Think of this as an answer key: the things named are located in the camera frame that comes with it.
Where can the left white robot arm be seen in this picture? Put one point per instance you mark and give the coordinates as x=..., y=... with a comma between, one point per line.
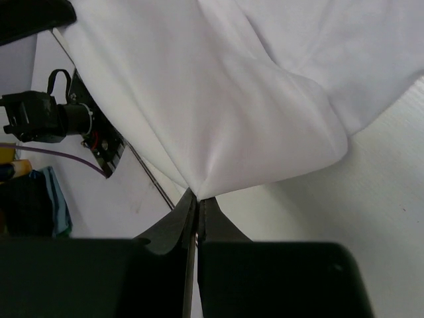
x=23, y=18

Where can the blue green cloth background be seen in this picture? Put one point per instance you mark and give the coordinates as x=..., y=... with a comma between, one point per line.
x=34, y=206

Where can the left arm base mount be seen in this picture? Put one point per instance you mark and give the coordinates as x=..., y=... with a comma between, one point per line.
x=66, y=108

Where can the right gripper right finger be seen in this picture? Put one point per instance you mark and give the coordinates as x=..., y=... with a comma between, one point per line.
x=238, y=277

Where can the white t shirt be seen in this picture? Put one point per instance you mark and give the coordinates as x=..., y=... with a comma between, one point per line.
x=226, y=95

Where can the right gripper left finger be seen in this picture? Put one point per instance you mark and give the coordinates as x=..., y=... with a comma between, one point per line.
x=150, y=275

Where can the yellow object background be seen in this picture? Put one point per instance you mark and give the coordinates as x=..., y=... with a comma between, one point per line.
x=12, y=168

